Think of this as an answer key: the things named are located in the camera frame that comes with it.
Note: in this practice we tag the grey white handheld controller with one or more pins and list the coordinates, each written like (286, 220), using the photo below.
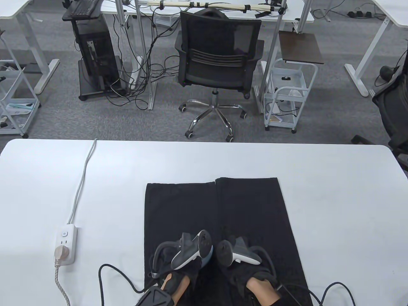
(194, 250)
(224, 251)

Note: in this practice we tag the white power strip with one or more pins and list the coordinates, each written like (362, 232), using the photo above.
(68, 236)

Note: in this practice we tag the black keyboard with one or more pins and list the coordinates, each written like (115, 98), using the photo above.
(84, 7)

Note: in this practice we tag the long white desk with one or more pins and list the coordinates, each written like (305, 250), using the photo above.
(293, 12)

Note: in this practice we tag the black floor power strip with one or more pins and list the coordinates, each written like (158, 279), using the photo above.
(358, 14)

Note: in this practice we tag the aluminium frame post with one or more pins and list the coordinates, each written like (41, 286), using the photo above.
(271, 57)
(145, 54)

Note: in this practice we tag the black rolling computer stand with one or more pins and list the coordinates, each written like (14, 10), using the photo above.
(98, 91)

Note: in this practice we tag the person's left hand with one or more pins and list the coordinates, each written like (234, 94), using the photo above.
(191, 271)

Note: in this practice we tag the light blue electric iron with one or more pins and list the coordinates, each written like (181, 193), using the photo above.
(207, 258)

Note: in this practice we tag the black high-back mesh chair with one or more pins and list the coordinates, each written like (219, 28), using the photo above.
(392, 108)

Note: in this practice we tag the person's right forearm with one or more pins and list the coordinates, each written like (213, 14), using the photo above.
(263, 291)

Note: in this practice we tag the black mesh office chair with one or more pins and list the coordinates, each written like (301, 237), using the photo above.
(216, 73)

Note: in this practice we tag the white desk with foot bar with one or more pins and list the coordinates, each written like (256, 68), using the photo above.
(392, 12)

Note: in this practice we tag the white table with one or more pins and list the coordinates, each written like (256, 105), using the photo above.
(334, 178)

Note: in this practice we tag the person's right hand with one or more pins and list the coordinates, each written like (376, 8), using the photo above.
(239, 271)

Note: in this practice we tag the white desk with angled leg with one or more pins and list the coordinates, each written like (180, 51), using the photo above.
(12, 8)

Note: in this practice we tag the black wrist box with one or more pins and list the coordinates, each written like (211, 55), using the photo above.
(288, 298)

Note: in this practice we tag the white rolling cart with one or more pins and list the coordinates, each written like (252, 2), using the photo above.
(288, 79)

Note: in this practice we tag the black trousers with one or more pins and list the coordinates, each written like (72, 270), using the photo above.
(255, 207)

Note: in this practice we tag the black computer tower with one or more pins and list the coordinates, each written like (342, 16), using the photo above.
(95, 51)

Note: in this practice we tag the dark brown side table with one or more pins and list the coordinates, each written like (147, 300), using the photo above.
(299, 47)

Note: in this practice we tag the black lattice wrist module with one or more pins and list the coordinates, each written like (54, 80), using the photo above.
(156, 298)

